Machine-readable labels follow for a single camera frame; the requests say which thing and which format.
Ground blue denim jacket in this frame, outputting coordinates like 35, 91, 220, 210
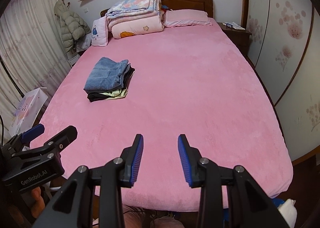
84, 57, 131, 93

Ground person's left hand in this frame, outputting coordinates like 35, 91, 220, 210
24, 185, 52, 219

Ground white blue slipper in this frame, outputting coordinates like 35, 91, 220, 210
272, 198, 297, 228

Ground light green black folded garment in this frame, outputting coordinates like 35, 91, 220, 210
87, 66, 135, 103

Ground white patterned curtain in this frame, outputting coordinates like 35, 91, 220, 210
0, 0, 73, 123

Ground grey-green puffer coat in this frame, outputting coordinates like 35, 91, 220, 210
54, 1, 91, 55

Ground light pink cartoon pillow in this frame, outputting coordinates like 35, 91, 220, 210
92, 16, 108, 47

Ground pink bed sheet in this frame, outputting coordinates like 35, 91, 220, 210
31, 23, 293, 212

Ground folded pink quilt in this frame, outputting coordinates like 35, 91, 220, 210
109, 13, 164, 39

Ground dark wooden nightstand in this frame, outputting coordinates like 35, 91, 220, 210
218, 22, 252, 56

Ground folded floral blanket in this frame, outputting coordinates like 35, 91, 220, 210
105, 0, 162, 21

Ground papers on nightstand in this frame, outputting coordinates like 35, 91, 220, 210
222, 22, 245, 30

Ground dark wooden headboard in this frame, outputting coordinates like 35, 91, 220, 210
100, 0, 216, 20

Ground floral wardrobe door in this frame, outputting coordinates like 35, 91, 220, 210
247, 0, 319, 160

